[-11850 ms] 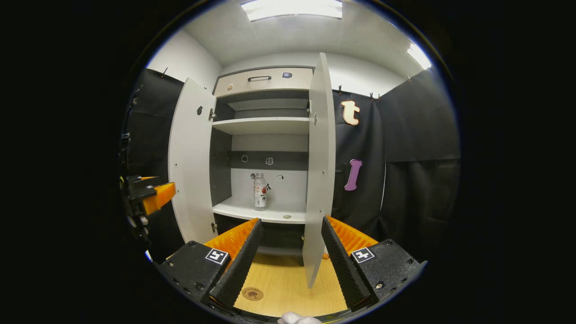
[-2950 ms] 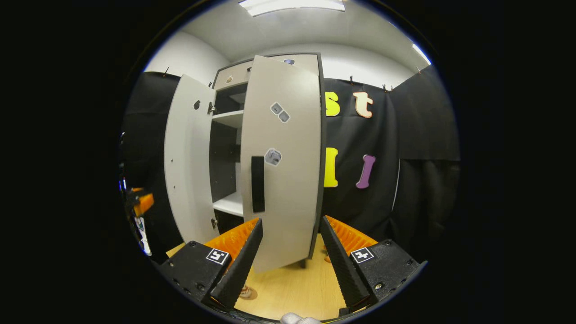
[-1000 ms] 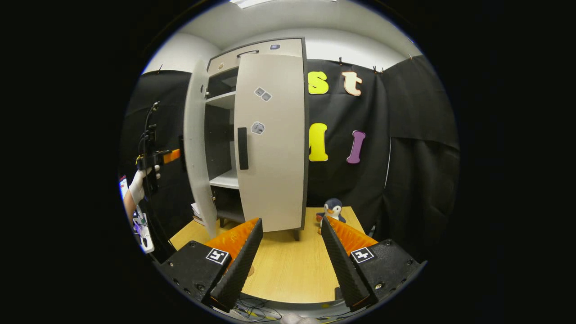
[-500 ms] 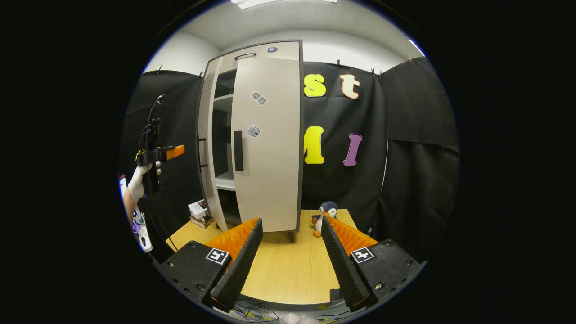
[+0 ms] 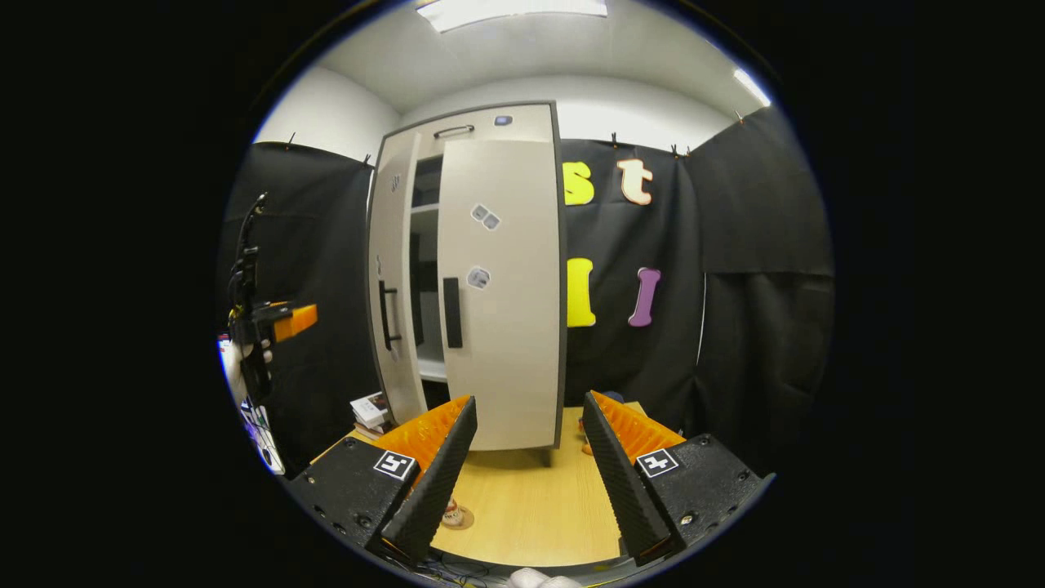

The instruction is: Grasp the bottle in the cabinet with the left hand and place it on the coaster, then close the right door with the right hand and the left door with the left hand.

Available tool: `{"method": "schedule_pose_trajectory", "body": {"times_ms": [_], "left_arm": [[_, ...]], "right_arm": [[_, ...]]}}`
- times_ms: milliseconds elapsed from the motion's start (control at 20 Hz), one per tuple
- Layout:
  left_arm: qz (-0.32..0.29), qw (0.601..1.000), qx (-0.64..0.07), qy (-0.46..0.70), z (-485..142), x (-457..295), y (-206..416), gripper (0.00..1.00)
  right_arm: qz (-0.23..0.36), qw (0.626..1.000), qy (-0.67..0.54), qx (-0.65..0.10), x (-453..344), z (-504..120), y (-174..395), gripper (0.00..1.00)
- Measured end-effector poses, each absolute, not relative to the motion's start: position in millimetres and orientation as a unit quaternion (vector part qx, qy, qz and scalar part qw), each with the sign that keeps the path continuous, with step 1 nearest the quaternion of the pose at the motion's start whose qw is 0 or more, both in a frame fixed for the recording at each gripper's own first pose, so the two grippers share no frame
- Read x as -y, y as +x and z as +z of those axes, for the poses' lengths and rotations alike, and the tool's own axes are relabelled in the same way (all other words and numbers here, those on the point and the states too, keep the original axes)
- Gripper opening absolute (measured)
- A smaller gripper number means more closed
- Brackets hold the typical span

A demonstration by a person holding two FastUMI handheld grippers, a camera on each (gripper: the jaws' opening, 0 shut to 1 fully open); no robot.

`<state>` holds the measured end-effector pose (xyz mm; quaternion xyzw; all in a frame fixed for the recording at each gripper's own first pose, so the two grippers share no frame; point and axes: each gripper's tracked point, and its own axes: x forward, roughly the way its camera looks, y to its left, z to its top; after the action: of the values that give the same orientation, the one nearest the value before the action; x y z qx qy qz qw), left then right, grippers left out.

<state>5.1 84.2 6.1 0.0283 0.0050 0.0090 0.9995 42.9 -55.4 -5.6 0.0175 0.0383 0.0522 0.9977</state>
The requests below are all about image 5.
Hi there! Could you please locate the stack of small books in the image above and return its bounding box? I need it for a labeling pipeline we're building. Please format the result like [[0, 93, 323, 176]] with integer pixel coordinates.
[[349, 392, 394, 442]]

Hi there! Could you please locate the grey white cabinet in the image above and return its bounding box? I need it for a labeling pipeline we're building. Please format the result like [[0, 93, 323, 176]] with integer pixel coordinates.
[[365, 100, 570, 466]]

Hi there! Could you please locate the light grey cabinet door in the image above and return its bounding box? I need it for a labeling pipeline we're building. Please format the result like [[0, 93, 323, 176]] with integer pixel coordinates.
[[369, 131, 431, 427], [437, 137, 564, 452]]

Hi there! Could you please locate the small ceiling light panel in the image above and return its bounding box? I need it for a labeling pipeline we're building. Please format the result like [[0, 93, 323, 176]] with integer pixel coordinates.
[[732, 68, 772, 107]]

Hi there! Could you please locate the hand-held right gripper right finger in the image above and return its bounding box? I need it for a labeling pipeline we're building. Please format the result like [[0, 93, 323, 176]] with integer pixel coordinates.
[[582, 391, 776, 567]]

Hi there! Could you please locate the cabinet drawer with black handle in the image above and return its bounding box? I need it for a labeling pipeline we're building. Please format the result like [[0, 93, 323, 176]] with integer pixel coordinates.
[[380, 104, 556, 146]]

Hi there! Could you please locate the large ceiling light panel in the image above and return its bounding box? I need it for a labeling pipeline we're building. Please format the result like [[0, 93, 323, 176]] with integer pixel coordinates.
[[416, 0, 609, 33]]

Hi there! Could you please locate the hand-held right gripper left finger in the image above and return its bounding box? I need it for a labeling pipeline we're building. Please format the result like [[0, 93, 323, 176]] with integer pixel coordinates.
[[282, 395, 478, 564]]

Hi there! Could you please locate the thin black cable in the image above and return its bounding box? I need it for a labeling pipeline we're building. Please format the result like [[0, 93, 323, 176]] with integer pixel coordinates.
[[233, 192, 269, 283]]

